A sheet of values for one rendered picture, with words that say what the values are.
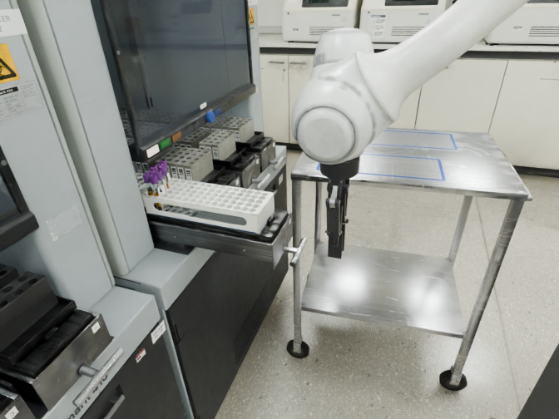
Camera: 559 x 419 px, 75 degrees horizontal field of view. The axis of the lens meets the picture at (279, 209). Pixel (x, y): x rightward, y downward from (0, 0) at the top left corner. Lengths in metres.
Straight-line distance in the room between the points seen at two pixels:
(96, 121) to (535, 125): 2.87
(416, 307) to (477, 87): 1.95
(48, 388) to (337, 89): 0.59
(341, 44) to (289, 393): 1.21
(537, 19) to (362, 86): 2.59
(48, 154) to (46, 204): 0.08
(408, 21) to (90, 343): 2.71
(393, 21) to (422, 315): 2.12
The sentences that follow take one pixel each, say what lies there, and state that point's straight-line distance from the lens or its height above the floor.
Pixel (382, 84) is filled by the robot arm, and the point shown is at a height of 1.17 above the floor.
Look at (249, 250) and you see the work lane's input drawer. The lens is 0.81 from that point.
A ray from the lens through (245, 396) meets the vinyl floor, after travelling 1.50.
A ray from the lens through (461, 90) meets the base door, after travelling 3.02.
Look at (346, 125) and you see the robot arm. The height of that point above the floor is 1.13.
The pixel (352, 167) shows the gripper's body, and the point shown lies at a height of 0.98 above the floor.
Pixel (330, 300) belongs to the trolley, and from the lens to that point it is 1.40.
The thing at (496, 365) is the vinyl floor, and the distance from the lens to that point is 1.74.
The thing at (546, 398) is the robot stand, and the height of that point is 0.35.
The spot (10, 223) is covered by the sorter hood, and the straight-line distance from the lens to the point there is 0.64.
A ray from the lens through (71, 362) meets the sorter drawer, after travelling 0.70.
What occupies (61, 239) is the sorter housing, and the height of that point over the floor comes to 0.91.
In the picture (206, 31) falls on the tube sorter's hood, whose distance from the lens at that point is 1.05.
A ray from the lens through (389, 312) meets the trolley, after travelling 1.39.
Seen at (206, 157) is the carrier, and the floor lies 0.87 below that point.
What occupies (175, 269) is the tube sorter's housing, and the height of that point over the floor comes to 0.73.
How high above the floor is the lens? 1.27
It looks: 31 degrees down
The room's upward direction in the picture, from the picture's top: 2 degrees counter-clockwise
